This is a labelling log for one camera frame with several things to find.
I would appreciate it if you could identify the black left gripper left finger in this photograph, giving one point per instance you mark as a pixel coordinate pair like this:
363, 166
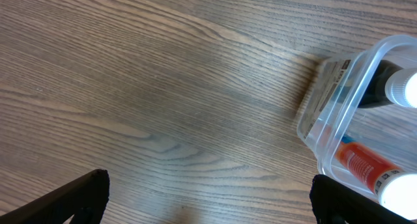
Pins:
82, 200

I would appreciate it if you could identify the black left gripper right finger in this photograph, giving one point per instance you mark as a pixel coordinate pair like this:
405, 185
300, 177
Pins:
334, 203

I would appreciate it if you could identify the orange bottle white cap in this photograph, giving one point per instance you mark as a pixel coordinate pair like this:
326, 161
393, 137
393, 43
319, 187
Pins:
394, 187

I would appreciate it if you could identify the black bottle white cap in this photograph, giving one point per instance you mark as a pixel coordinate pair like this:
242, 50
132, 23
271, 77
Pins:
390, 84

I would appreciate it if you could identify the clear plastic container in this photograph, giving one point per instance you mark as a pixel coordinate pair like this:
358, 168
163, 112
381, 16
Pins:
330, 110

